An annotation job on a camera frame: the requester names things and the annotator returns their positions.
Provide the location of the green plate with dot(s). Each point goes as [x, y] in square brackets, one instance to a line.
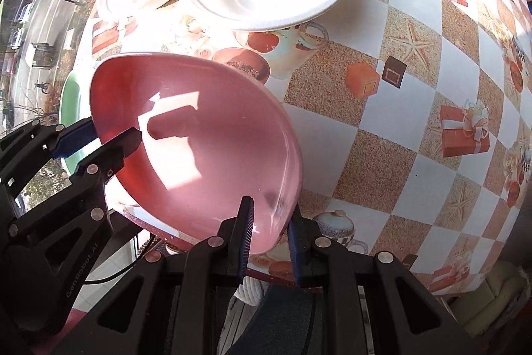
[72, 105]

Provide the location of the person's dark trousers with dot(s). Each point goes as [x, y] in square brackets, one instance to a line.
[282, 321]

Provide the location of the white knitted cloth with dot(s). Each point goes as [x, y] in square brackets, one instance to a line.
[249, 292]

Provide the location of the printed checkered tablecloth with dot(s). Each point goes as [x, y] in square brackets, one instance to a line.
[395, 122]

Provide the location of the pink plate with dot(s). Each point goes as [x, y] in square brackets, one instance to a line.
[216, 155]

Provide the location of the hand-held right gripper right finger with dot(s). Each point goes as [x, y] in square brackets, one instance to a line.
[296, 251]

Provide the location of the beige sofa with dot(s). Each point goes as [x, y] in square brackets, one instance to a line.
[494, 296]

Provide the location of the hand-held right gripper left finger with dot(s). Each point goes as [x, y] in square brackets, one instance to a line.
[245, 238]

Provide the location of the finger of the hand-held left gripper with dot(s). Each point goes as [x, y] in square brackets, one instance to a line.
[120, 147]
[75, 139]

